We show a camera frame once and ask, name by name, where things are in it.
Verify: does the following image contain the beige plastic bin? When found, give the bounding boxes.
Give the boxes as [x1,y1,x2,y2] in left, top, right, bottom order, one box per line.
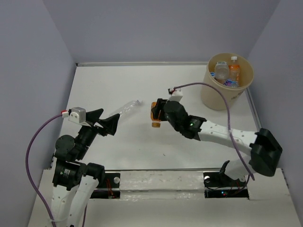
[201,53,254,110]

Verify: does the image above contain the green label water bottle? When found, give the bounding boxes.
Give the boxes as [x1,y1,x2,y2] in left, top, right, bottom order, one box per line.
[214,61,229,84]

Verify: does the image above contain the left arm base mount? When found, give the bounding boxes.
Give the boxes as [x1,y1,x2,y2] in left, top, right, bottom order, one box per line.
[90,172,121,199]

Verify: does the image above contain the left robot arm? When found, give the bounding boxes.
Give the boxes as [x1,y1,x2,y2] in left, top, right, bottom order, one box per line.
[51,107,120,227]

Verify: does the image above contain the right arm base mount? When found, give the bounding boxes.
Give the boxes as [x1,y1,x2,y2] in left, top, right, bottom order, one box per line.
[204,172,249,199]

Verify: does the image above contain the blue cap water bottle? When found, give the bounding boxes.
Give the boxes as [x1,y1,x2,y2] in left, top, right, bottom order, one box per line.
[223,79,239,88]

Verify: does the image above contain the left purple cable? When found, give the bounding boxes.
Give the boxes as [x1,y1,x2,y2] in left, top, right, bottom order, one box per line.
[25,110,69,225]

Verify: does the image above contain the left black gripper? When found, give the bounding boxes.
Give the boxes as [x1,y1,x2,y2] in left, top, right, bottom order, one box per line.
[76,107,121,158]

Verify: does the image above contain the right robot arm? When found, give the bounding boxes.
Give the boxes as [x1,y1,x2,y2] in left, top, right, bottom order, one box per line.
[151,98,283,185]

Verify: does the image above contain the orange juice bottle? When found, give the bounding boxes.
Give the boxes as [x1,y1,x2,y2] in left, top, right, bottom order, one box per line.
[151,102,161,128]

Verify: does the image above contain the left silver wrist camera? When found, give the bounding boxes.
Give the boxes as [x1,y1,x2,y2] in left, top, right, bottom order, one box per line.
[68,107,86,125]

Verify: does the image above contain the clear crushed bottle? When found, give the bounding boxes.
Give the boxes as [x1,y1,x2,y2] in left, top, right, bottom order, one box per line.
[108,99,143,122]

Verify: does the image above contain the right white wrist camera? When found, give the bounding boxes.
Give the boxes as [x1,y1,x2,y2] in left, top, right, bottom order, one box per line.
[168,88,183,102]

